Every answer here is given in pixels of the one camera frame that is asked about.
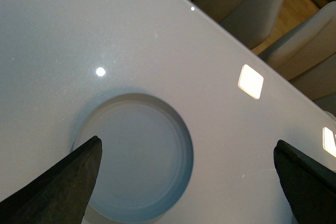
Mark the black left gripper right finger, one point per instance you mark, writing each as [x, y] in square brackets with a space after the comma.
[309, 187]

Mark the white round plate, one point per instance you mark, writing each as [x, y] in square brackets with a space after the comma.
[147, 157]

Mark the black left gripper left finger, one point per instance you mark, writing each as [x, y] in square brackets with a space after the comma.
[60, 194]

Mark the beige chair right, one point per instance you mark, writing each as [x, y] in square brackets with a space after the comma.
[305, 56]

